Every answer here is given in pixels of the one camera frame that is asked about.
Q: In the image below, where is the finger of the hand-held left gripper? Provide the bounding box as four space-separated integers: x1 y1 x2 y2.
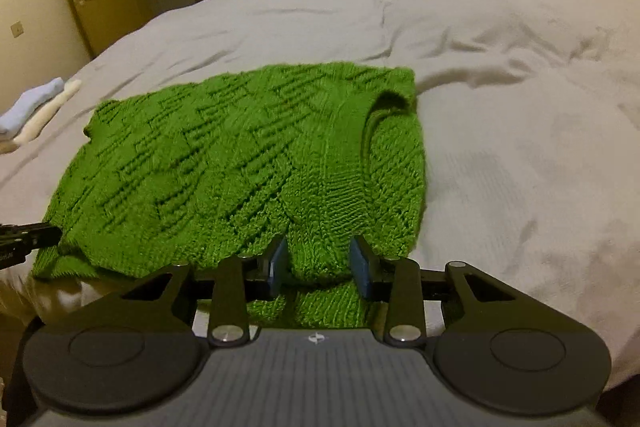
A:
0 221 63 253

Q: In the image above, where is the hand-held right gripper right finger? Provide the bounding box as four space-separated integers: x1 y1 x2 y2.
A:
348 234 507 349

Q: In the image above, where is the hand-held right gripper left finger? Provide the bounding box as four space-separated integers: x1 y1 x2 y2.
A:
120 236 291 349

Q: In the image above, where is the green knitted sweater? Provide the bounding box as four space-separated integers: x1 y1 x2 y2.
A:
31 63 427 329

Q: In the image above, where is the folded cream garment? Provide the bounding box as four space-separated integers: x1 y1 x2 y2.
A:
0 79 82 154

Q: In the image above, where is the folded light blue garment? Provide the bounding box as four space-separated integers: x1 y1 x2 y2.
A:
0 77 66 142

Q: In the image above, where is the white duvet bed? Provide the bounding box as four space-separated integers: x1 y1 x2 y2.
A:
0 0 640 388

